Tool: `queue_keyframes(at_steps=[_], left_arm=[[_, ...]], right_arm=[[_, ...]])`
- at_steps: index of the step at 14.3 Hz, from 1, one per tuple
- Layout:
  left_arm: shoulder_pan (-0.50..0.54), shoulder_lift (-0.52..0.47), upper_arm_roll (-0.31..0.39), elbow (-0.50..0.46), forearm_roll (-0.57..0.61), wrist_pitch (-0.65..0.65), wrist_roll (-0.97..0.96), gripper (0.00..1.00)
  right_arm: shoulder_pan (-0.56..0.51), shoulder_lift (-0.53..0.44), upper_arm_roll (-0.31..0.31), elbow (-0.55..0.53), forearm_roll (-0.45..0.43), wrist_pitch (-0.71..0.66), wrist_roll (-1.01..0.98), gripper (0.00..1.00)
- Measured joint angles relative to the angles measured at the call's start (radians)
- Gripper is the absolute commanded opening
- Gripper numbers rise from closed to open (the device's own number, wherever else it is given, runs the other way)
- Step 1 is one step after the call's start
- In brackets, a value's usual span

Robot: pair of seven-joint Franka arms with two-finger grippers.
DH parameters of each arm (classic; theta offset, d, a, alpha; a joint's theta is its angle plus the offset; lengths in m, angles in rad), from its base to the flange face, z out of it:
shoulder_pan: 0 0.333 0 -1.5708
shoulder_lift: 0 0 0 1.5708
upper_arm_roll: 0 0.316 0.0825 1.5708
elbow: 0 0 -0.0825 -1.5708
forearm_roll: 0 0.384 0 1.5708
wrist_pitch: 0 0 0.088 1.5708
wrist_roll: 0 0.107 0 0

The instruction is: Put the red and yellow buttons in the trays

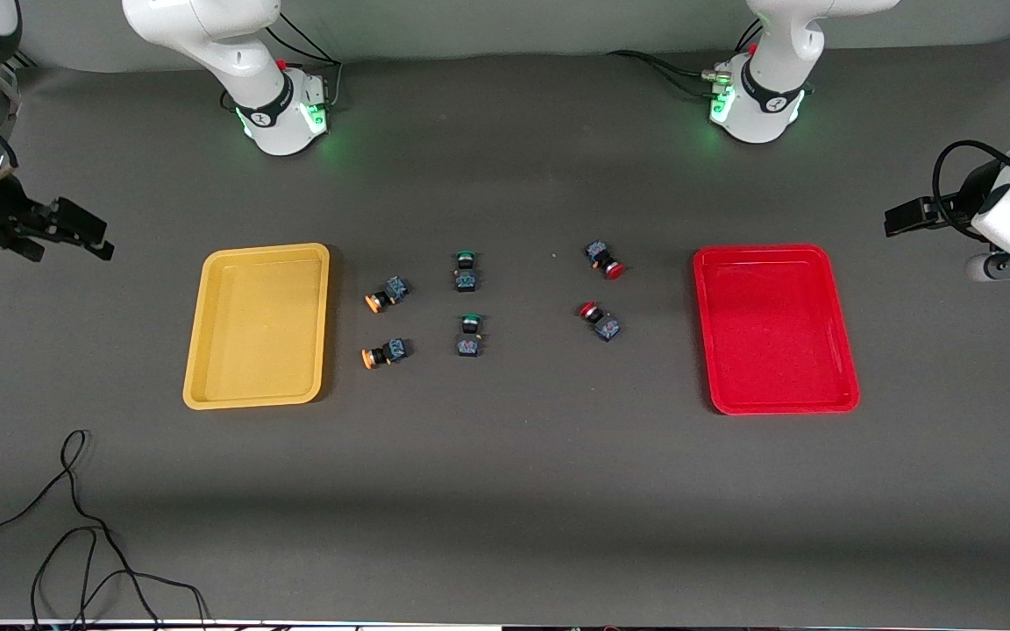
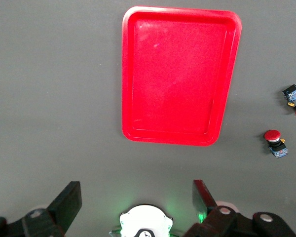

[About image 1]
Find red push button switch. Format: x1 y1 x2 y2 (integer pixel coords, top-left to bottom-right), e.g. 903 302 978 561
584 240 627 281
578 301 622 344

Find yellow push button switch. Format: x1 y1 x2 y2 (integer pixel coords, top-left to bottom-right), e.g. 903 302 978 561
361 337 412 370
365 275 412 315

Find red plastic tray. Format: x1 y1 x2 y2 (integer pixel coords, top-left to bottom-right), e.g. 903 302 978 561
693 244 862 416

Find yellow plastic tray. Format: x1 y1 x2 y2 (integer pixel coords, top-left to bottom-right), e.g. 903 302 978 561
182 243 331 411

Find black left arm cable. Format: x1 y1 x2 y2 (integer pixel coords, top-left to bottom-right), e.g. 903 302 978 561
932 138 1010 239

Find loose black table cable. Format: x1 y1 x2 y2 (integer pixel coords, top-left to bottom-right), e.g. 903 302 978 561
0 429 210 631

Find black left base cables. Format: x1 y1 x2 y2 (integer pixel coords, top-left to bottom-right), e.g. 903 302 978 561
606 19 765 99

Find black base cables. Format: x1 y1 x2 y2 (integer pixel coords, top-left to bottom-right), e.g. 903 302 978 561
264 13 345 110
606 19 765 99

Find black right base cables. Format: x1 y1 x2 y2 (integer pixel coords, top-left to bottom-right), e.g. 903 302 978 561
264 13 345 110

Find green push button switch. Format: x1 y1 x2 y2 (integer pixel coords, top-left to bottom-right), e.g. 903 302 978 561
455 314 486 358
452 250 483 294

